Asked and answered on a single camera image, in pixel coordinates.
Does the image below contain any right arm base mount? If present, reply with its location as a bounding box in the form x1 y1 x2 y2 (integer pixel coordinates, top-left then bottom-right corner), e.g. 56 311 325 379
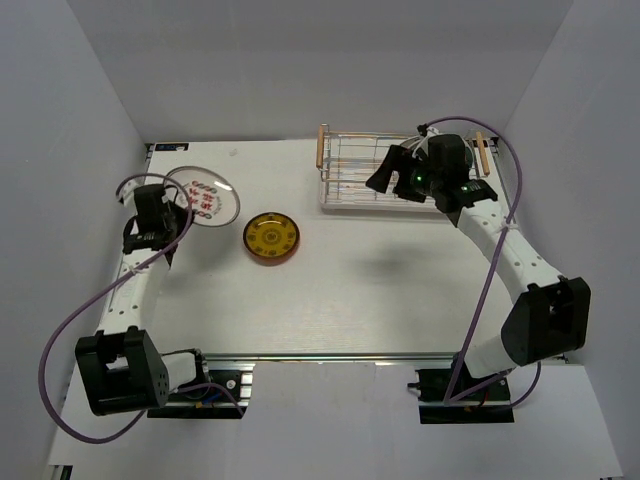
407 356 514 425

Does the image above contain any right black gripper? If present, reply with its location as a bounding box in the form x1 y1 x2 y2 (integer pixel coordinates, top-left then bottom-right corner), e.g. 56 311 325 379
366 145 442 203

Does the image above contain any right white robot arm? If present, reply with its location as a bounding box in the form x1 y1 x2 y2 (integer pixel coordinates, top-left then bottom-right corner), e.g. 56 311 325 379
365 134 591 399

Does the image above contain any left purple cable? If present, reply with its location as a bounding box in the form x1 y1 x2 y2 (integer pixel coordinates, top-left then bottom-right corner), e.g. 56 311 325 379
38 172 246 444

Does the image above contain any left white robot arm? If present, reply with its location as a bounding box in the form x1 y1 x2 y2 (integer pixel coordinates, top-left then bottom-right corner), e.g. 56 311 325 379
75 183 212 416

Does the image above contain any metal wire dish rack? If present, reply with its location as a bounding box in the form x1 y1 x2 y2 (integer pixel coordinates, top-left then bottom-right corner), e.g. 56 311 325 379
315 122 490 215

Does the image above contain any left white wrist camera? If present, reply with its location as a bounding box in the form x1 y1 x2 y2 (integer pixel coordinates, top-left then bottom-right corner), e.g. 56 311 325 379
116 180 141 207

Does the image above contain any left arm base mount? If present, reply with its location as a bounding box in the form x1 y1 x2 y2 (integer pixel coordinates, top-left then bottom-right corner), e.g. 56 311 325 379
147 352 254 420

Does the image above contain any white plate red lettering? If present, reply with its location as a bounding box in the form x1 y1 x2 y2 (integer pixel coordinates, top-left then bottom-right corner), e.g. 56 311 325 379
164 166 241 228

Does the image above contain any white plate green rim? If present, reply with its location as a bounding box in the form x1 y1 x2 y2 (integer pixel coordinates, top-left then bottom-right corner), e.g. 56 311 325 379
461 138 475 169

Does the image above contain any black label sticker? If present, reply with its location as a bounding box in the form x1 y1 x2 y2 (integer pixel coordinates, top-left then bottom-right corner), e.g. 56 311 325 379
154 143 189 152

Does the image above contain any yellow patterned plate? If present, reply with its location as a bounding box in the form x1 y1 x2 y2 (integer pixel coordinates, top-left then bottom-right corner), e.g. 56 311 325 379
242 212 301 256

